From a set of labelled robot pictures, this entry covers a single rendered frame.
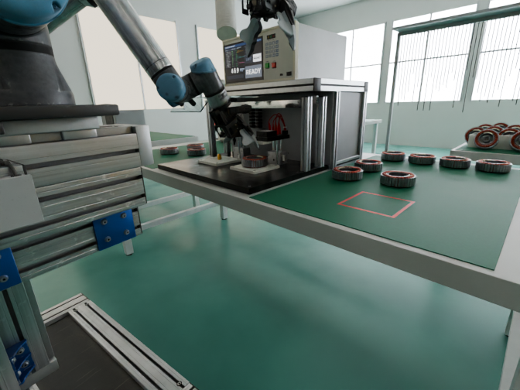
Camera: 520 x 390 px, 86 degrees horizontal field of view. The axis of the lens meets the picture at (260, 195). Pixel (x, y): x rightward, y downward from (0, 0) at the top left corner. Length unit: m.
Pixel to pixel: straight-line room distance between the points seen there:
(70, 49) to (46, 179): 5.23
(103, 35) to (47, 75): 5.38
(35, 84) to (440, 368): 1.55
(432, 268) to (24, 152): 0.75
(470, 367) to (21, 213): 1.54
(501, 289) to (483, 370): 0.98
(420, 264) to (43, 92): 0.74
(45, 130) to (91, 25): 5.40
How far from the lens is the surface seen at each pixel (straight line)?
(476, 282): 0.63
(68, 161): 0.65
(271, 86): 1.23
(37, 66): 0.63
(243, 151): 1.42
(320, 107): 1.19
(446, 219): 0.82
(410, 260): 0.64
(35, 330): 1.01
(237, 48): 1.44
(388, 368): 1.43
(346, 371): 1.38
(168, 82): 0.87
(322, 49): 1.36
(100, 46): 5.95
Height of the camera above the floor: 1.03
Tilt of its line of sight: 18 degrees down
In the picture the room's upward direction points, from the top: 2 degrees counter-clockwise
